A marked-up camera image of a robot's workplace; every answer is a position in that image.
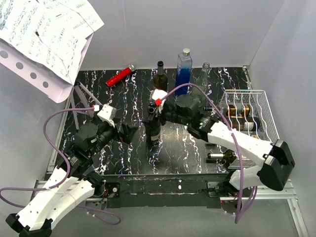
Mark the sheet music pages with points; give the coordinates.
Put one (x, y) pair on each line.
(50, 32)

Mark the bottom wine bottle silver foil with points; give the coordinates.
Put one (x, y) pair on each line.
(227, 157)

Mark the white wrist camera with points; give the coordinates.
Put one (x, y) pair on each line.
(107, 114)
(158, 97)

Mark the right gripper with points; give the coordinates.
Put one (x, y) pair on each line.
(161, 115)

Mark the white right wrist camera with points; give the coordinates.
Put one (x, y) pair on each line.
(158, 97)

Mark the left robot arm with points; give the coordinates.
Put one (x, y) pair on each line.
(69, 184)

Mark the white wire wine rack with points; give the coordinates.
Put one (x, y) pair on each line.
(259, 104)

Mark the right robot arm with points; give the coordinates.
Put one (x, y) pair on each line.
(273, 161)

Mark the red glitter microphone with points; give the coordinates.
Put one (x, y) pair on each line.
(121, 75)

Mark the lilac music stand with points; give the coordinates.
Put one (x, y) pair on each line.
(57, 89)

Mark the wine bottle silver foil lower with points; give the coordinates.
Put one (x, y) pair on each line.
(246, 124)

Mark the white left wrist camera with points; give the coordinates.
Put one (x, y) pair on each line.
(107, 114)

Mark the clear glass bottle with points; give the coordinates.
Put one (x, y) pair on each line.
(202, 83)

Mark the blue square glass bottle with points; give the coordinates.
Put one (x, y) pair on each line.
(184, 66)

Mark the dark green wine bottle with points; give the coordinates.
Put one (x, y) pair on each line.
(160, 78)

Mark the dark wine bottle white label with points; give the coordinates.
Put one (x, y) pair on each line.
(152, 126)

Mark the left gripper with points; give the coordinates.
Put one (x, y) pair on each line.
(127, 135)

